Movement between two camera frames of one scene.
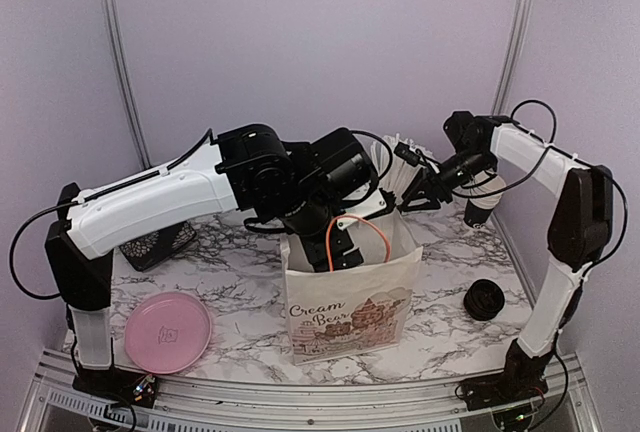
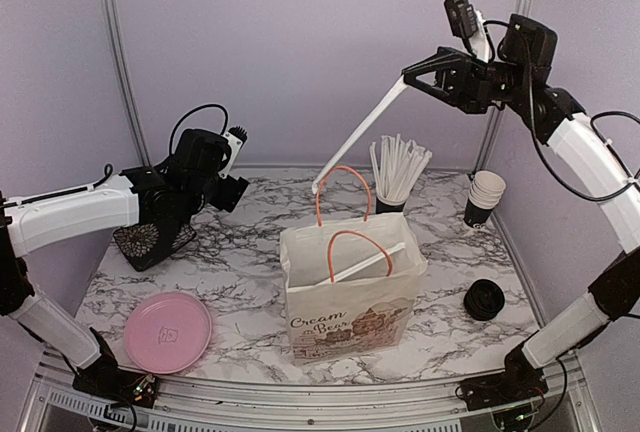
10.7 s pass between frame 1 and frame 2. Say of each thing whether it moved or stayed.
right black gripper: moved
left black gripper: moved
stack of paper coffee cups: stayed
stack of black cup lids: stayed
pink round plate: stayed
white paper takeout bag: stayed
